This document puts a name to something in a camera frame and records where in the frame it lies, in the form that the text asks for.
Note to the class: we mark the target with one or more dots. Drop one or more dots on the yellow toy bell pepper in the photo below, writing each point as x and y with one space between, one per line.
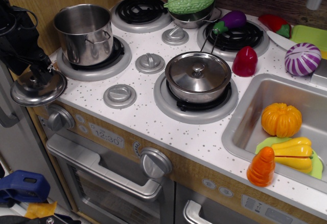
295 153

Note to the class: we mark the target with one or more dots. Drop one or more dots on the blue plastic clamp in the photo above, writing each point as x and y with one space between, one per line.
24 186

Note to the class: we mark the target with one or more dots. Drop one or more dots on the back right stove burner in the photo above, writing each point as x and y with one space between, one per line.
227 45

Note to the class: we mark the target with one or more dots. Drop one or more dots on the tall steel stock pot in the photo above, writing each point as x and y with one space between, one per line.
85 33

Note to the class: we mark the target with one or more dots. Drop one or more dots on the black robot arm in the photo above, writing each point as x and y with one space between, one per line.
19 43

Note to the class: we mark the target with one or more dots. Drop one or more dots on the green toy bitter gourd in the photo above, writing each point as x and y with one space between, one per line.
182 7

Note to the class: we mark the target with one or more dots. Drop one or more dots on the grey oven knob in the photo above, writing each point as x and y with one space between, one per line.
154 164
59 118

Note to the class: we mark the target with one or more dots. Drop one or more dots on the steel bowl pan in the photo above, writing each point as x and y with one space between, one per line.
198 19

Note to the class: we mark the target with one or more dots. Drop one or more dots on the stove burner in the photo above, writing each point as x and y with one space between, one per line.
140 16
118 60
227 45
167 103

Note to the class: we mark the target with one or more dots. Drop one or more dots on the purple white toy onion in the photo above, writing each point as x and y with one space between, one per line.
302 59

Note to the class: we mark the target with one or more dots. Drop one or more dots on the red toy chili pepper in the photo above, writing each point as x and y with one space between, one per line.
276 24

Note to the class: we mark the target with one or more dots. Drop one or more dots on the grey oven door handle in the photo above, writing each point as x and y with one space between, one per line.
89 161

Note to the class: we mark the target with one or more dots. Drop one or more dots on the orange toy pumpkin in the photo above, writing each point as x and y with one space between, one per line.
281 120

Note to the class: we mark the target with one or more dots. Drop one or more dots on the grey stovetop knob middle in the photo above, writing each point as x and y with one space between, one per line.
150 63

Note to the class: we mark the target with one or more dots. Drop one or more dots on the back left stove burner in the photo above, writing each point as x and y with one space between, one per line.
140 16

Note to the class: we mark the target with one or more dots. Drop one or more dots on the purple toy eggplant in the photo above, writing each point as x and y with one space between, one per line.
231 20

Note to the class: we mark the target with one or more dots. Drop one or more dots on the grey oven knob left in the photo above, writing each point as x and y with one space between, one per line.
59 118

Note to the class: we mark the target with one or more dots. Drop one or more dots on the grey stovetop knob rear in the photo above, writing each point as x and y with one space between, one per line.
175 36

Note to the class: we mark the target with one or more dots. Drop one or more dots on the grey stovetop knob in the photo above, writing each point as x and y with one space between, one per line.
150 63
119 96
175 36

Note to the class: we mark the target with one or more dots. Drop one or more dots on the light green plastic plate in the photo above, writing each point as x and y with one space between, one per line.
316 162

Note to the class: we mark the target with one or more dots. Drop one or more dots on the small steel pan lid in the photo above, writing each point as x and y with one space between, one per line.
197 74

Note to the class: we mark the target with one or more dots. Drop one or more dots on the front right stove burner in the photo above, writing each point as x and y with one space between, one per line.
167 103

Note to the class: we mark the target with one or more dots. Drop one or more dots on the grey toy sink basin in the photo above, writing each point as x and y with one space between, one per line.
244 131

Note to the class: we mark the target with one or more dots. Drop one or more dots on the red toy pepper half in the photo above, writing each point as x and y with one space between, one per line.
245 62

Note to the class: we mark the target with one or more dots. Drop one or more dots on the grey stovetop knob front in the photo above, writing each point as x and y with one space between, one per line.
119 96

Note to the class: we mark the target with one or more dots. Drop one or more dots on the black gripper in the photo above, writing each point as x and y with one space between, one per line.
41 67

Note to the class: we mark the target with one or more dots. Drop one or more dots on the white toy knife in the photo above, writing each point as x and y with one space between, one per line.
281 41

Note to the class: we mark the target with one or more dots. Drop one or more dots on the front left stove burner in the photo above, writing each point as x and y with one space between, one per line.
118 60

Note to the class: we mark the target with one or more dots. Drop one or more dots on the large steel pot lid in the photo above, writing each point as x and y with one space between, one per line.
28 91

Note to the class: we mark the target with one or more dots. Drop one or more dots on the green plastic cutting board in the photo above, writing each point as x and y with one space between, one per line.
311 35

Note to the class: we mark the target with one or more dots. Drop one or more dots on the yellow cloth piece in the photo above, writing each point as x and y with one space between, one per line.
40 210

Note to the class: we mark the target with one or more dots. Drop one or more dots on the grey oven knob right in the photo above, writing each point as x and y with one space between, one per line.
154 164

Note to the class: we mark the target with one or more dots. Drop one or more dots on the orange toy carrot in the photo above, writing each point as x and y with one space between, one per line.
261 169

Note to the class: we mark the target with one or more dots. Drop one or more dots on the grey dishwasher door handle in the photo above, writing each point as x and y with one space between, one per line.
191 213

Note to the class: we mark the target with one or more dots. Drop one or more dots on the steel frying pan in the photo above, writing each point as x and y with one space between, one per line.
198 97

